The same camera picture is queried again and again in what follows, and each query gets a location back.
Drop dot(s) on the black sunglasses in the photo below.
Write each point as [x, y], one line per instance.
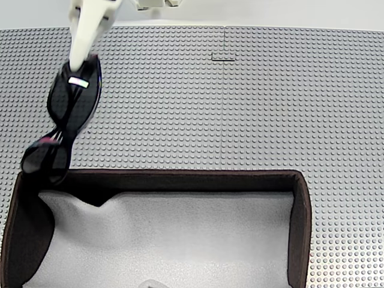
[60, 99]

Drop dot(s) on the brown woven fabric bin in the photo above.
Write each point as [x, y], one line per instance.
[180, 180]

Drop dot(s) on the grey studded baseplate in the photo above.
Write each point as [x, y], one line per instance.
[300, 105]
[150, 105]

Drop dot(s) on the small grey connector plate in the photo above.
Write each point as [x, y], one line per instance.
[223, 57]

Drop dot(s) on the white foam liner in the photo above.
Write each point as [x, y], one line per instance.
[180, 240]

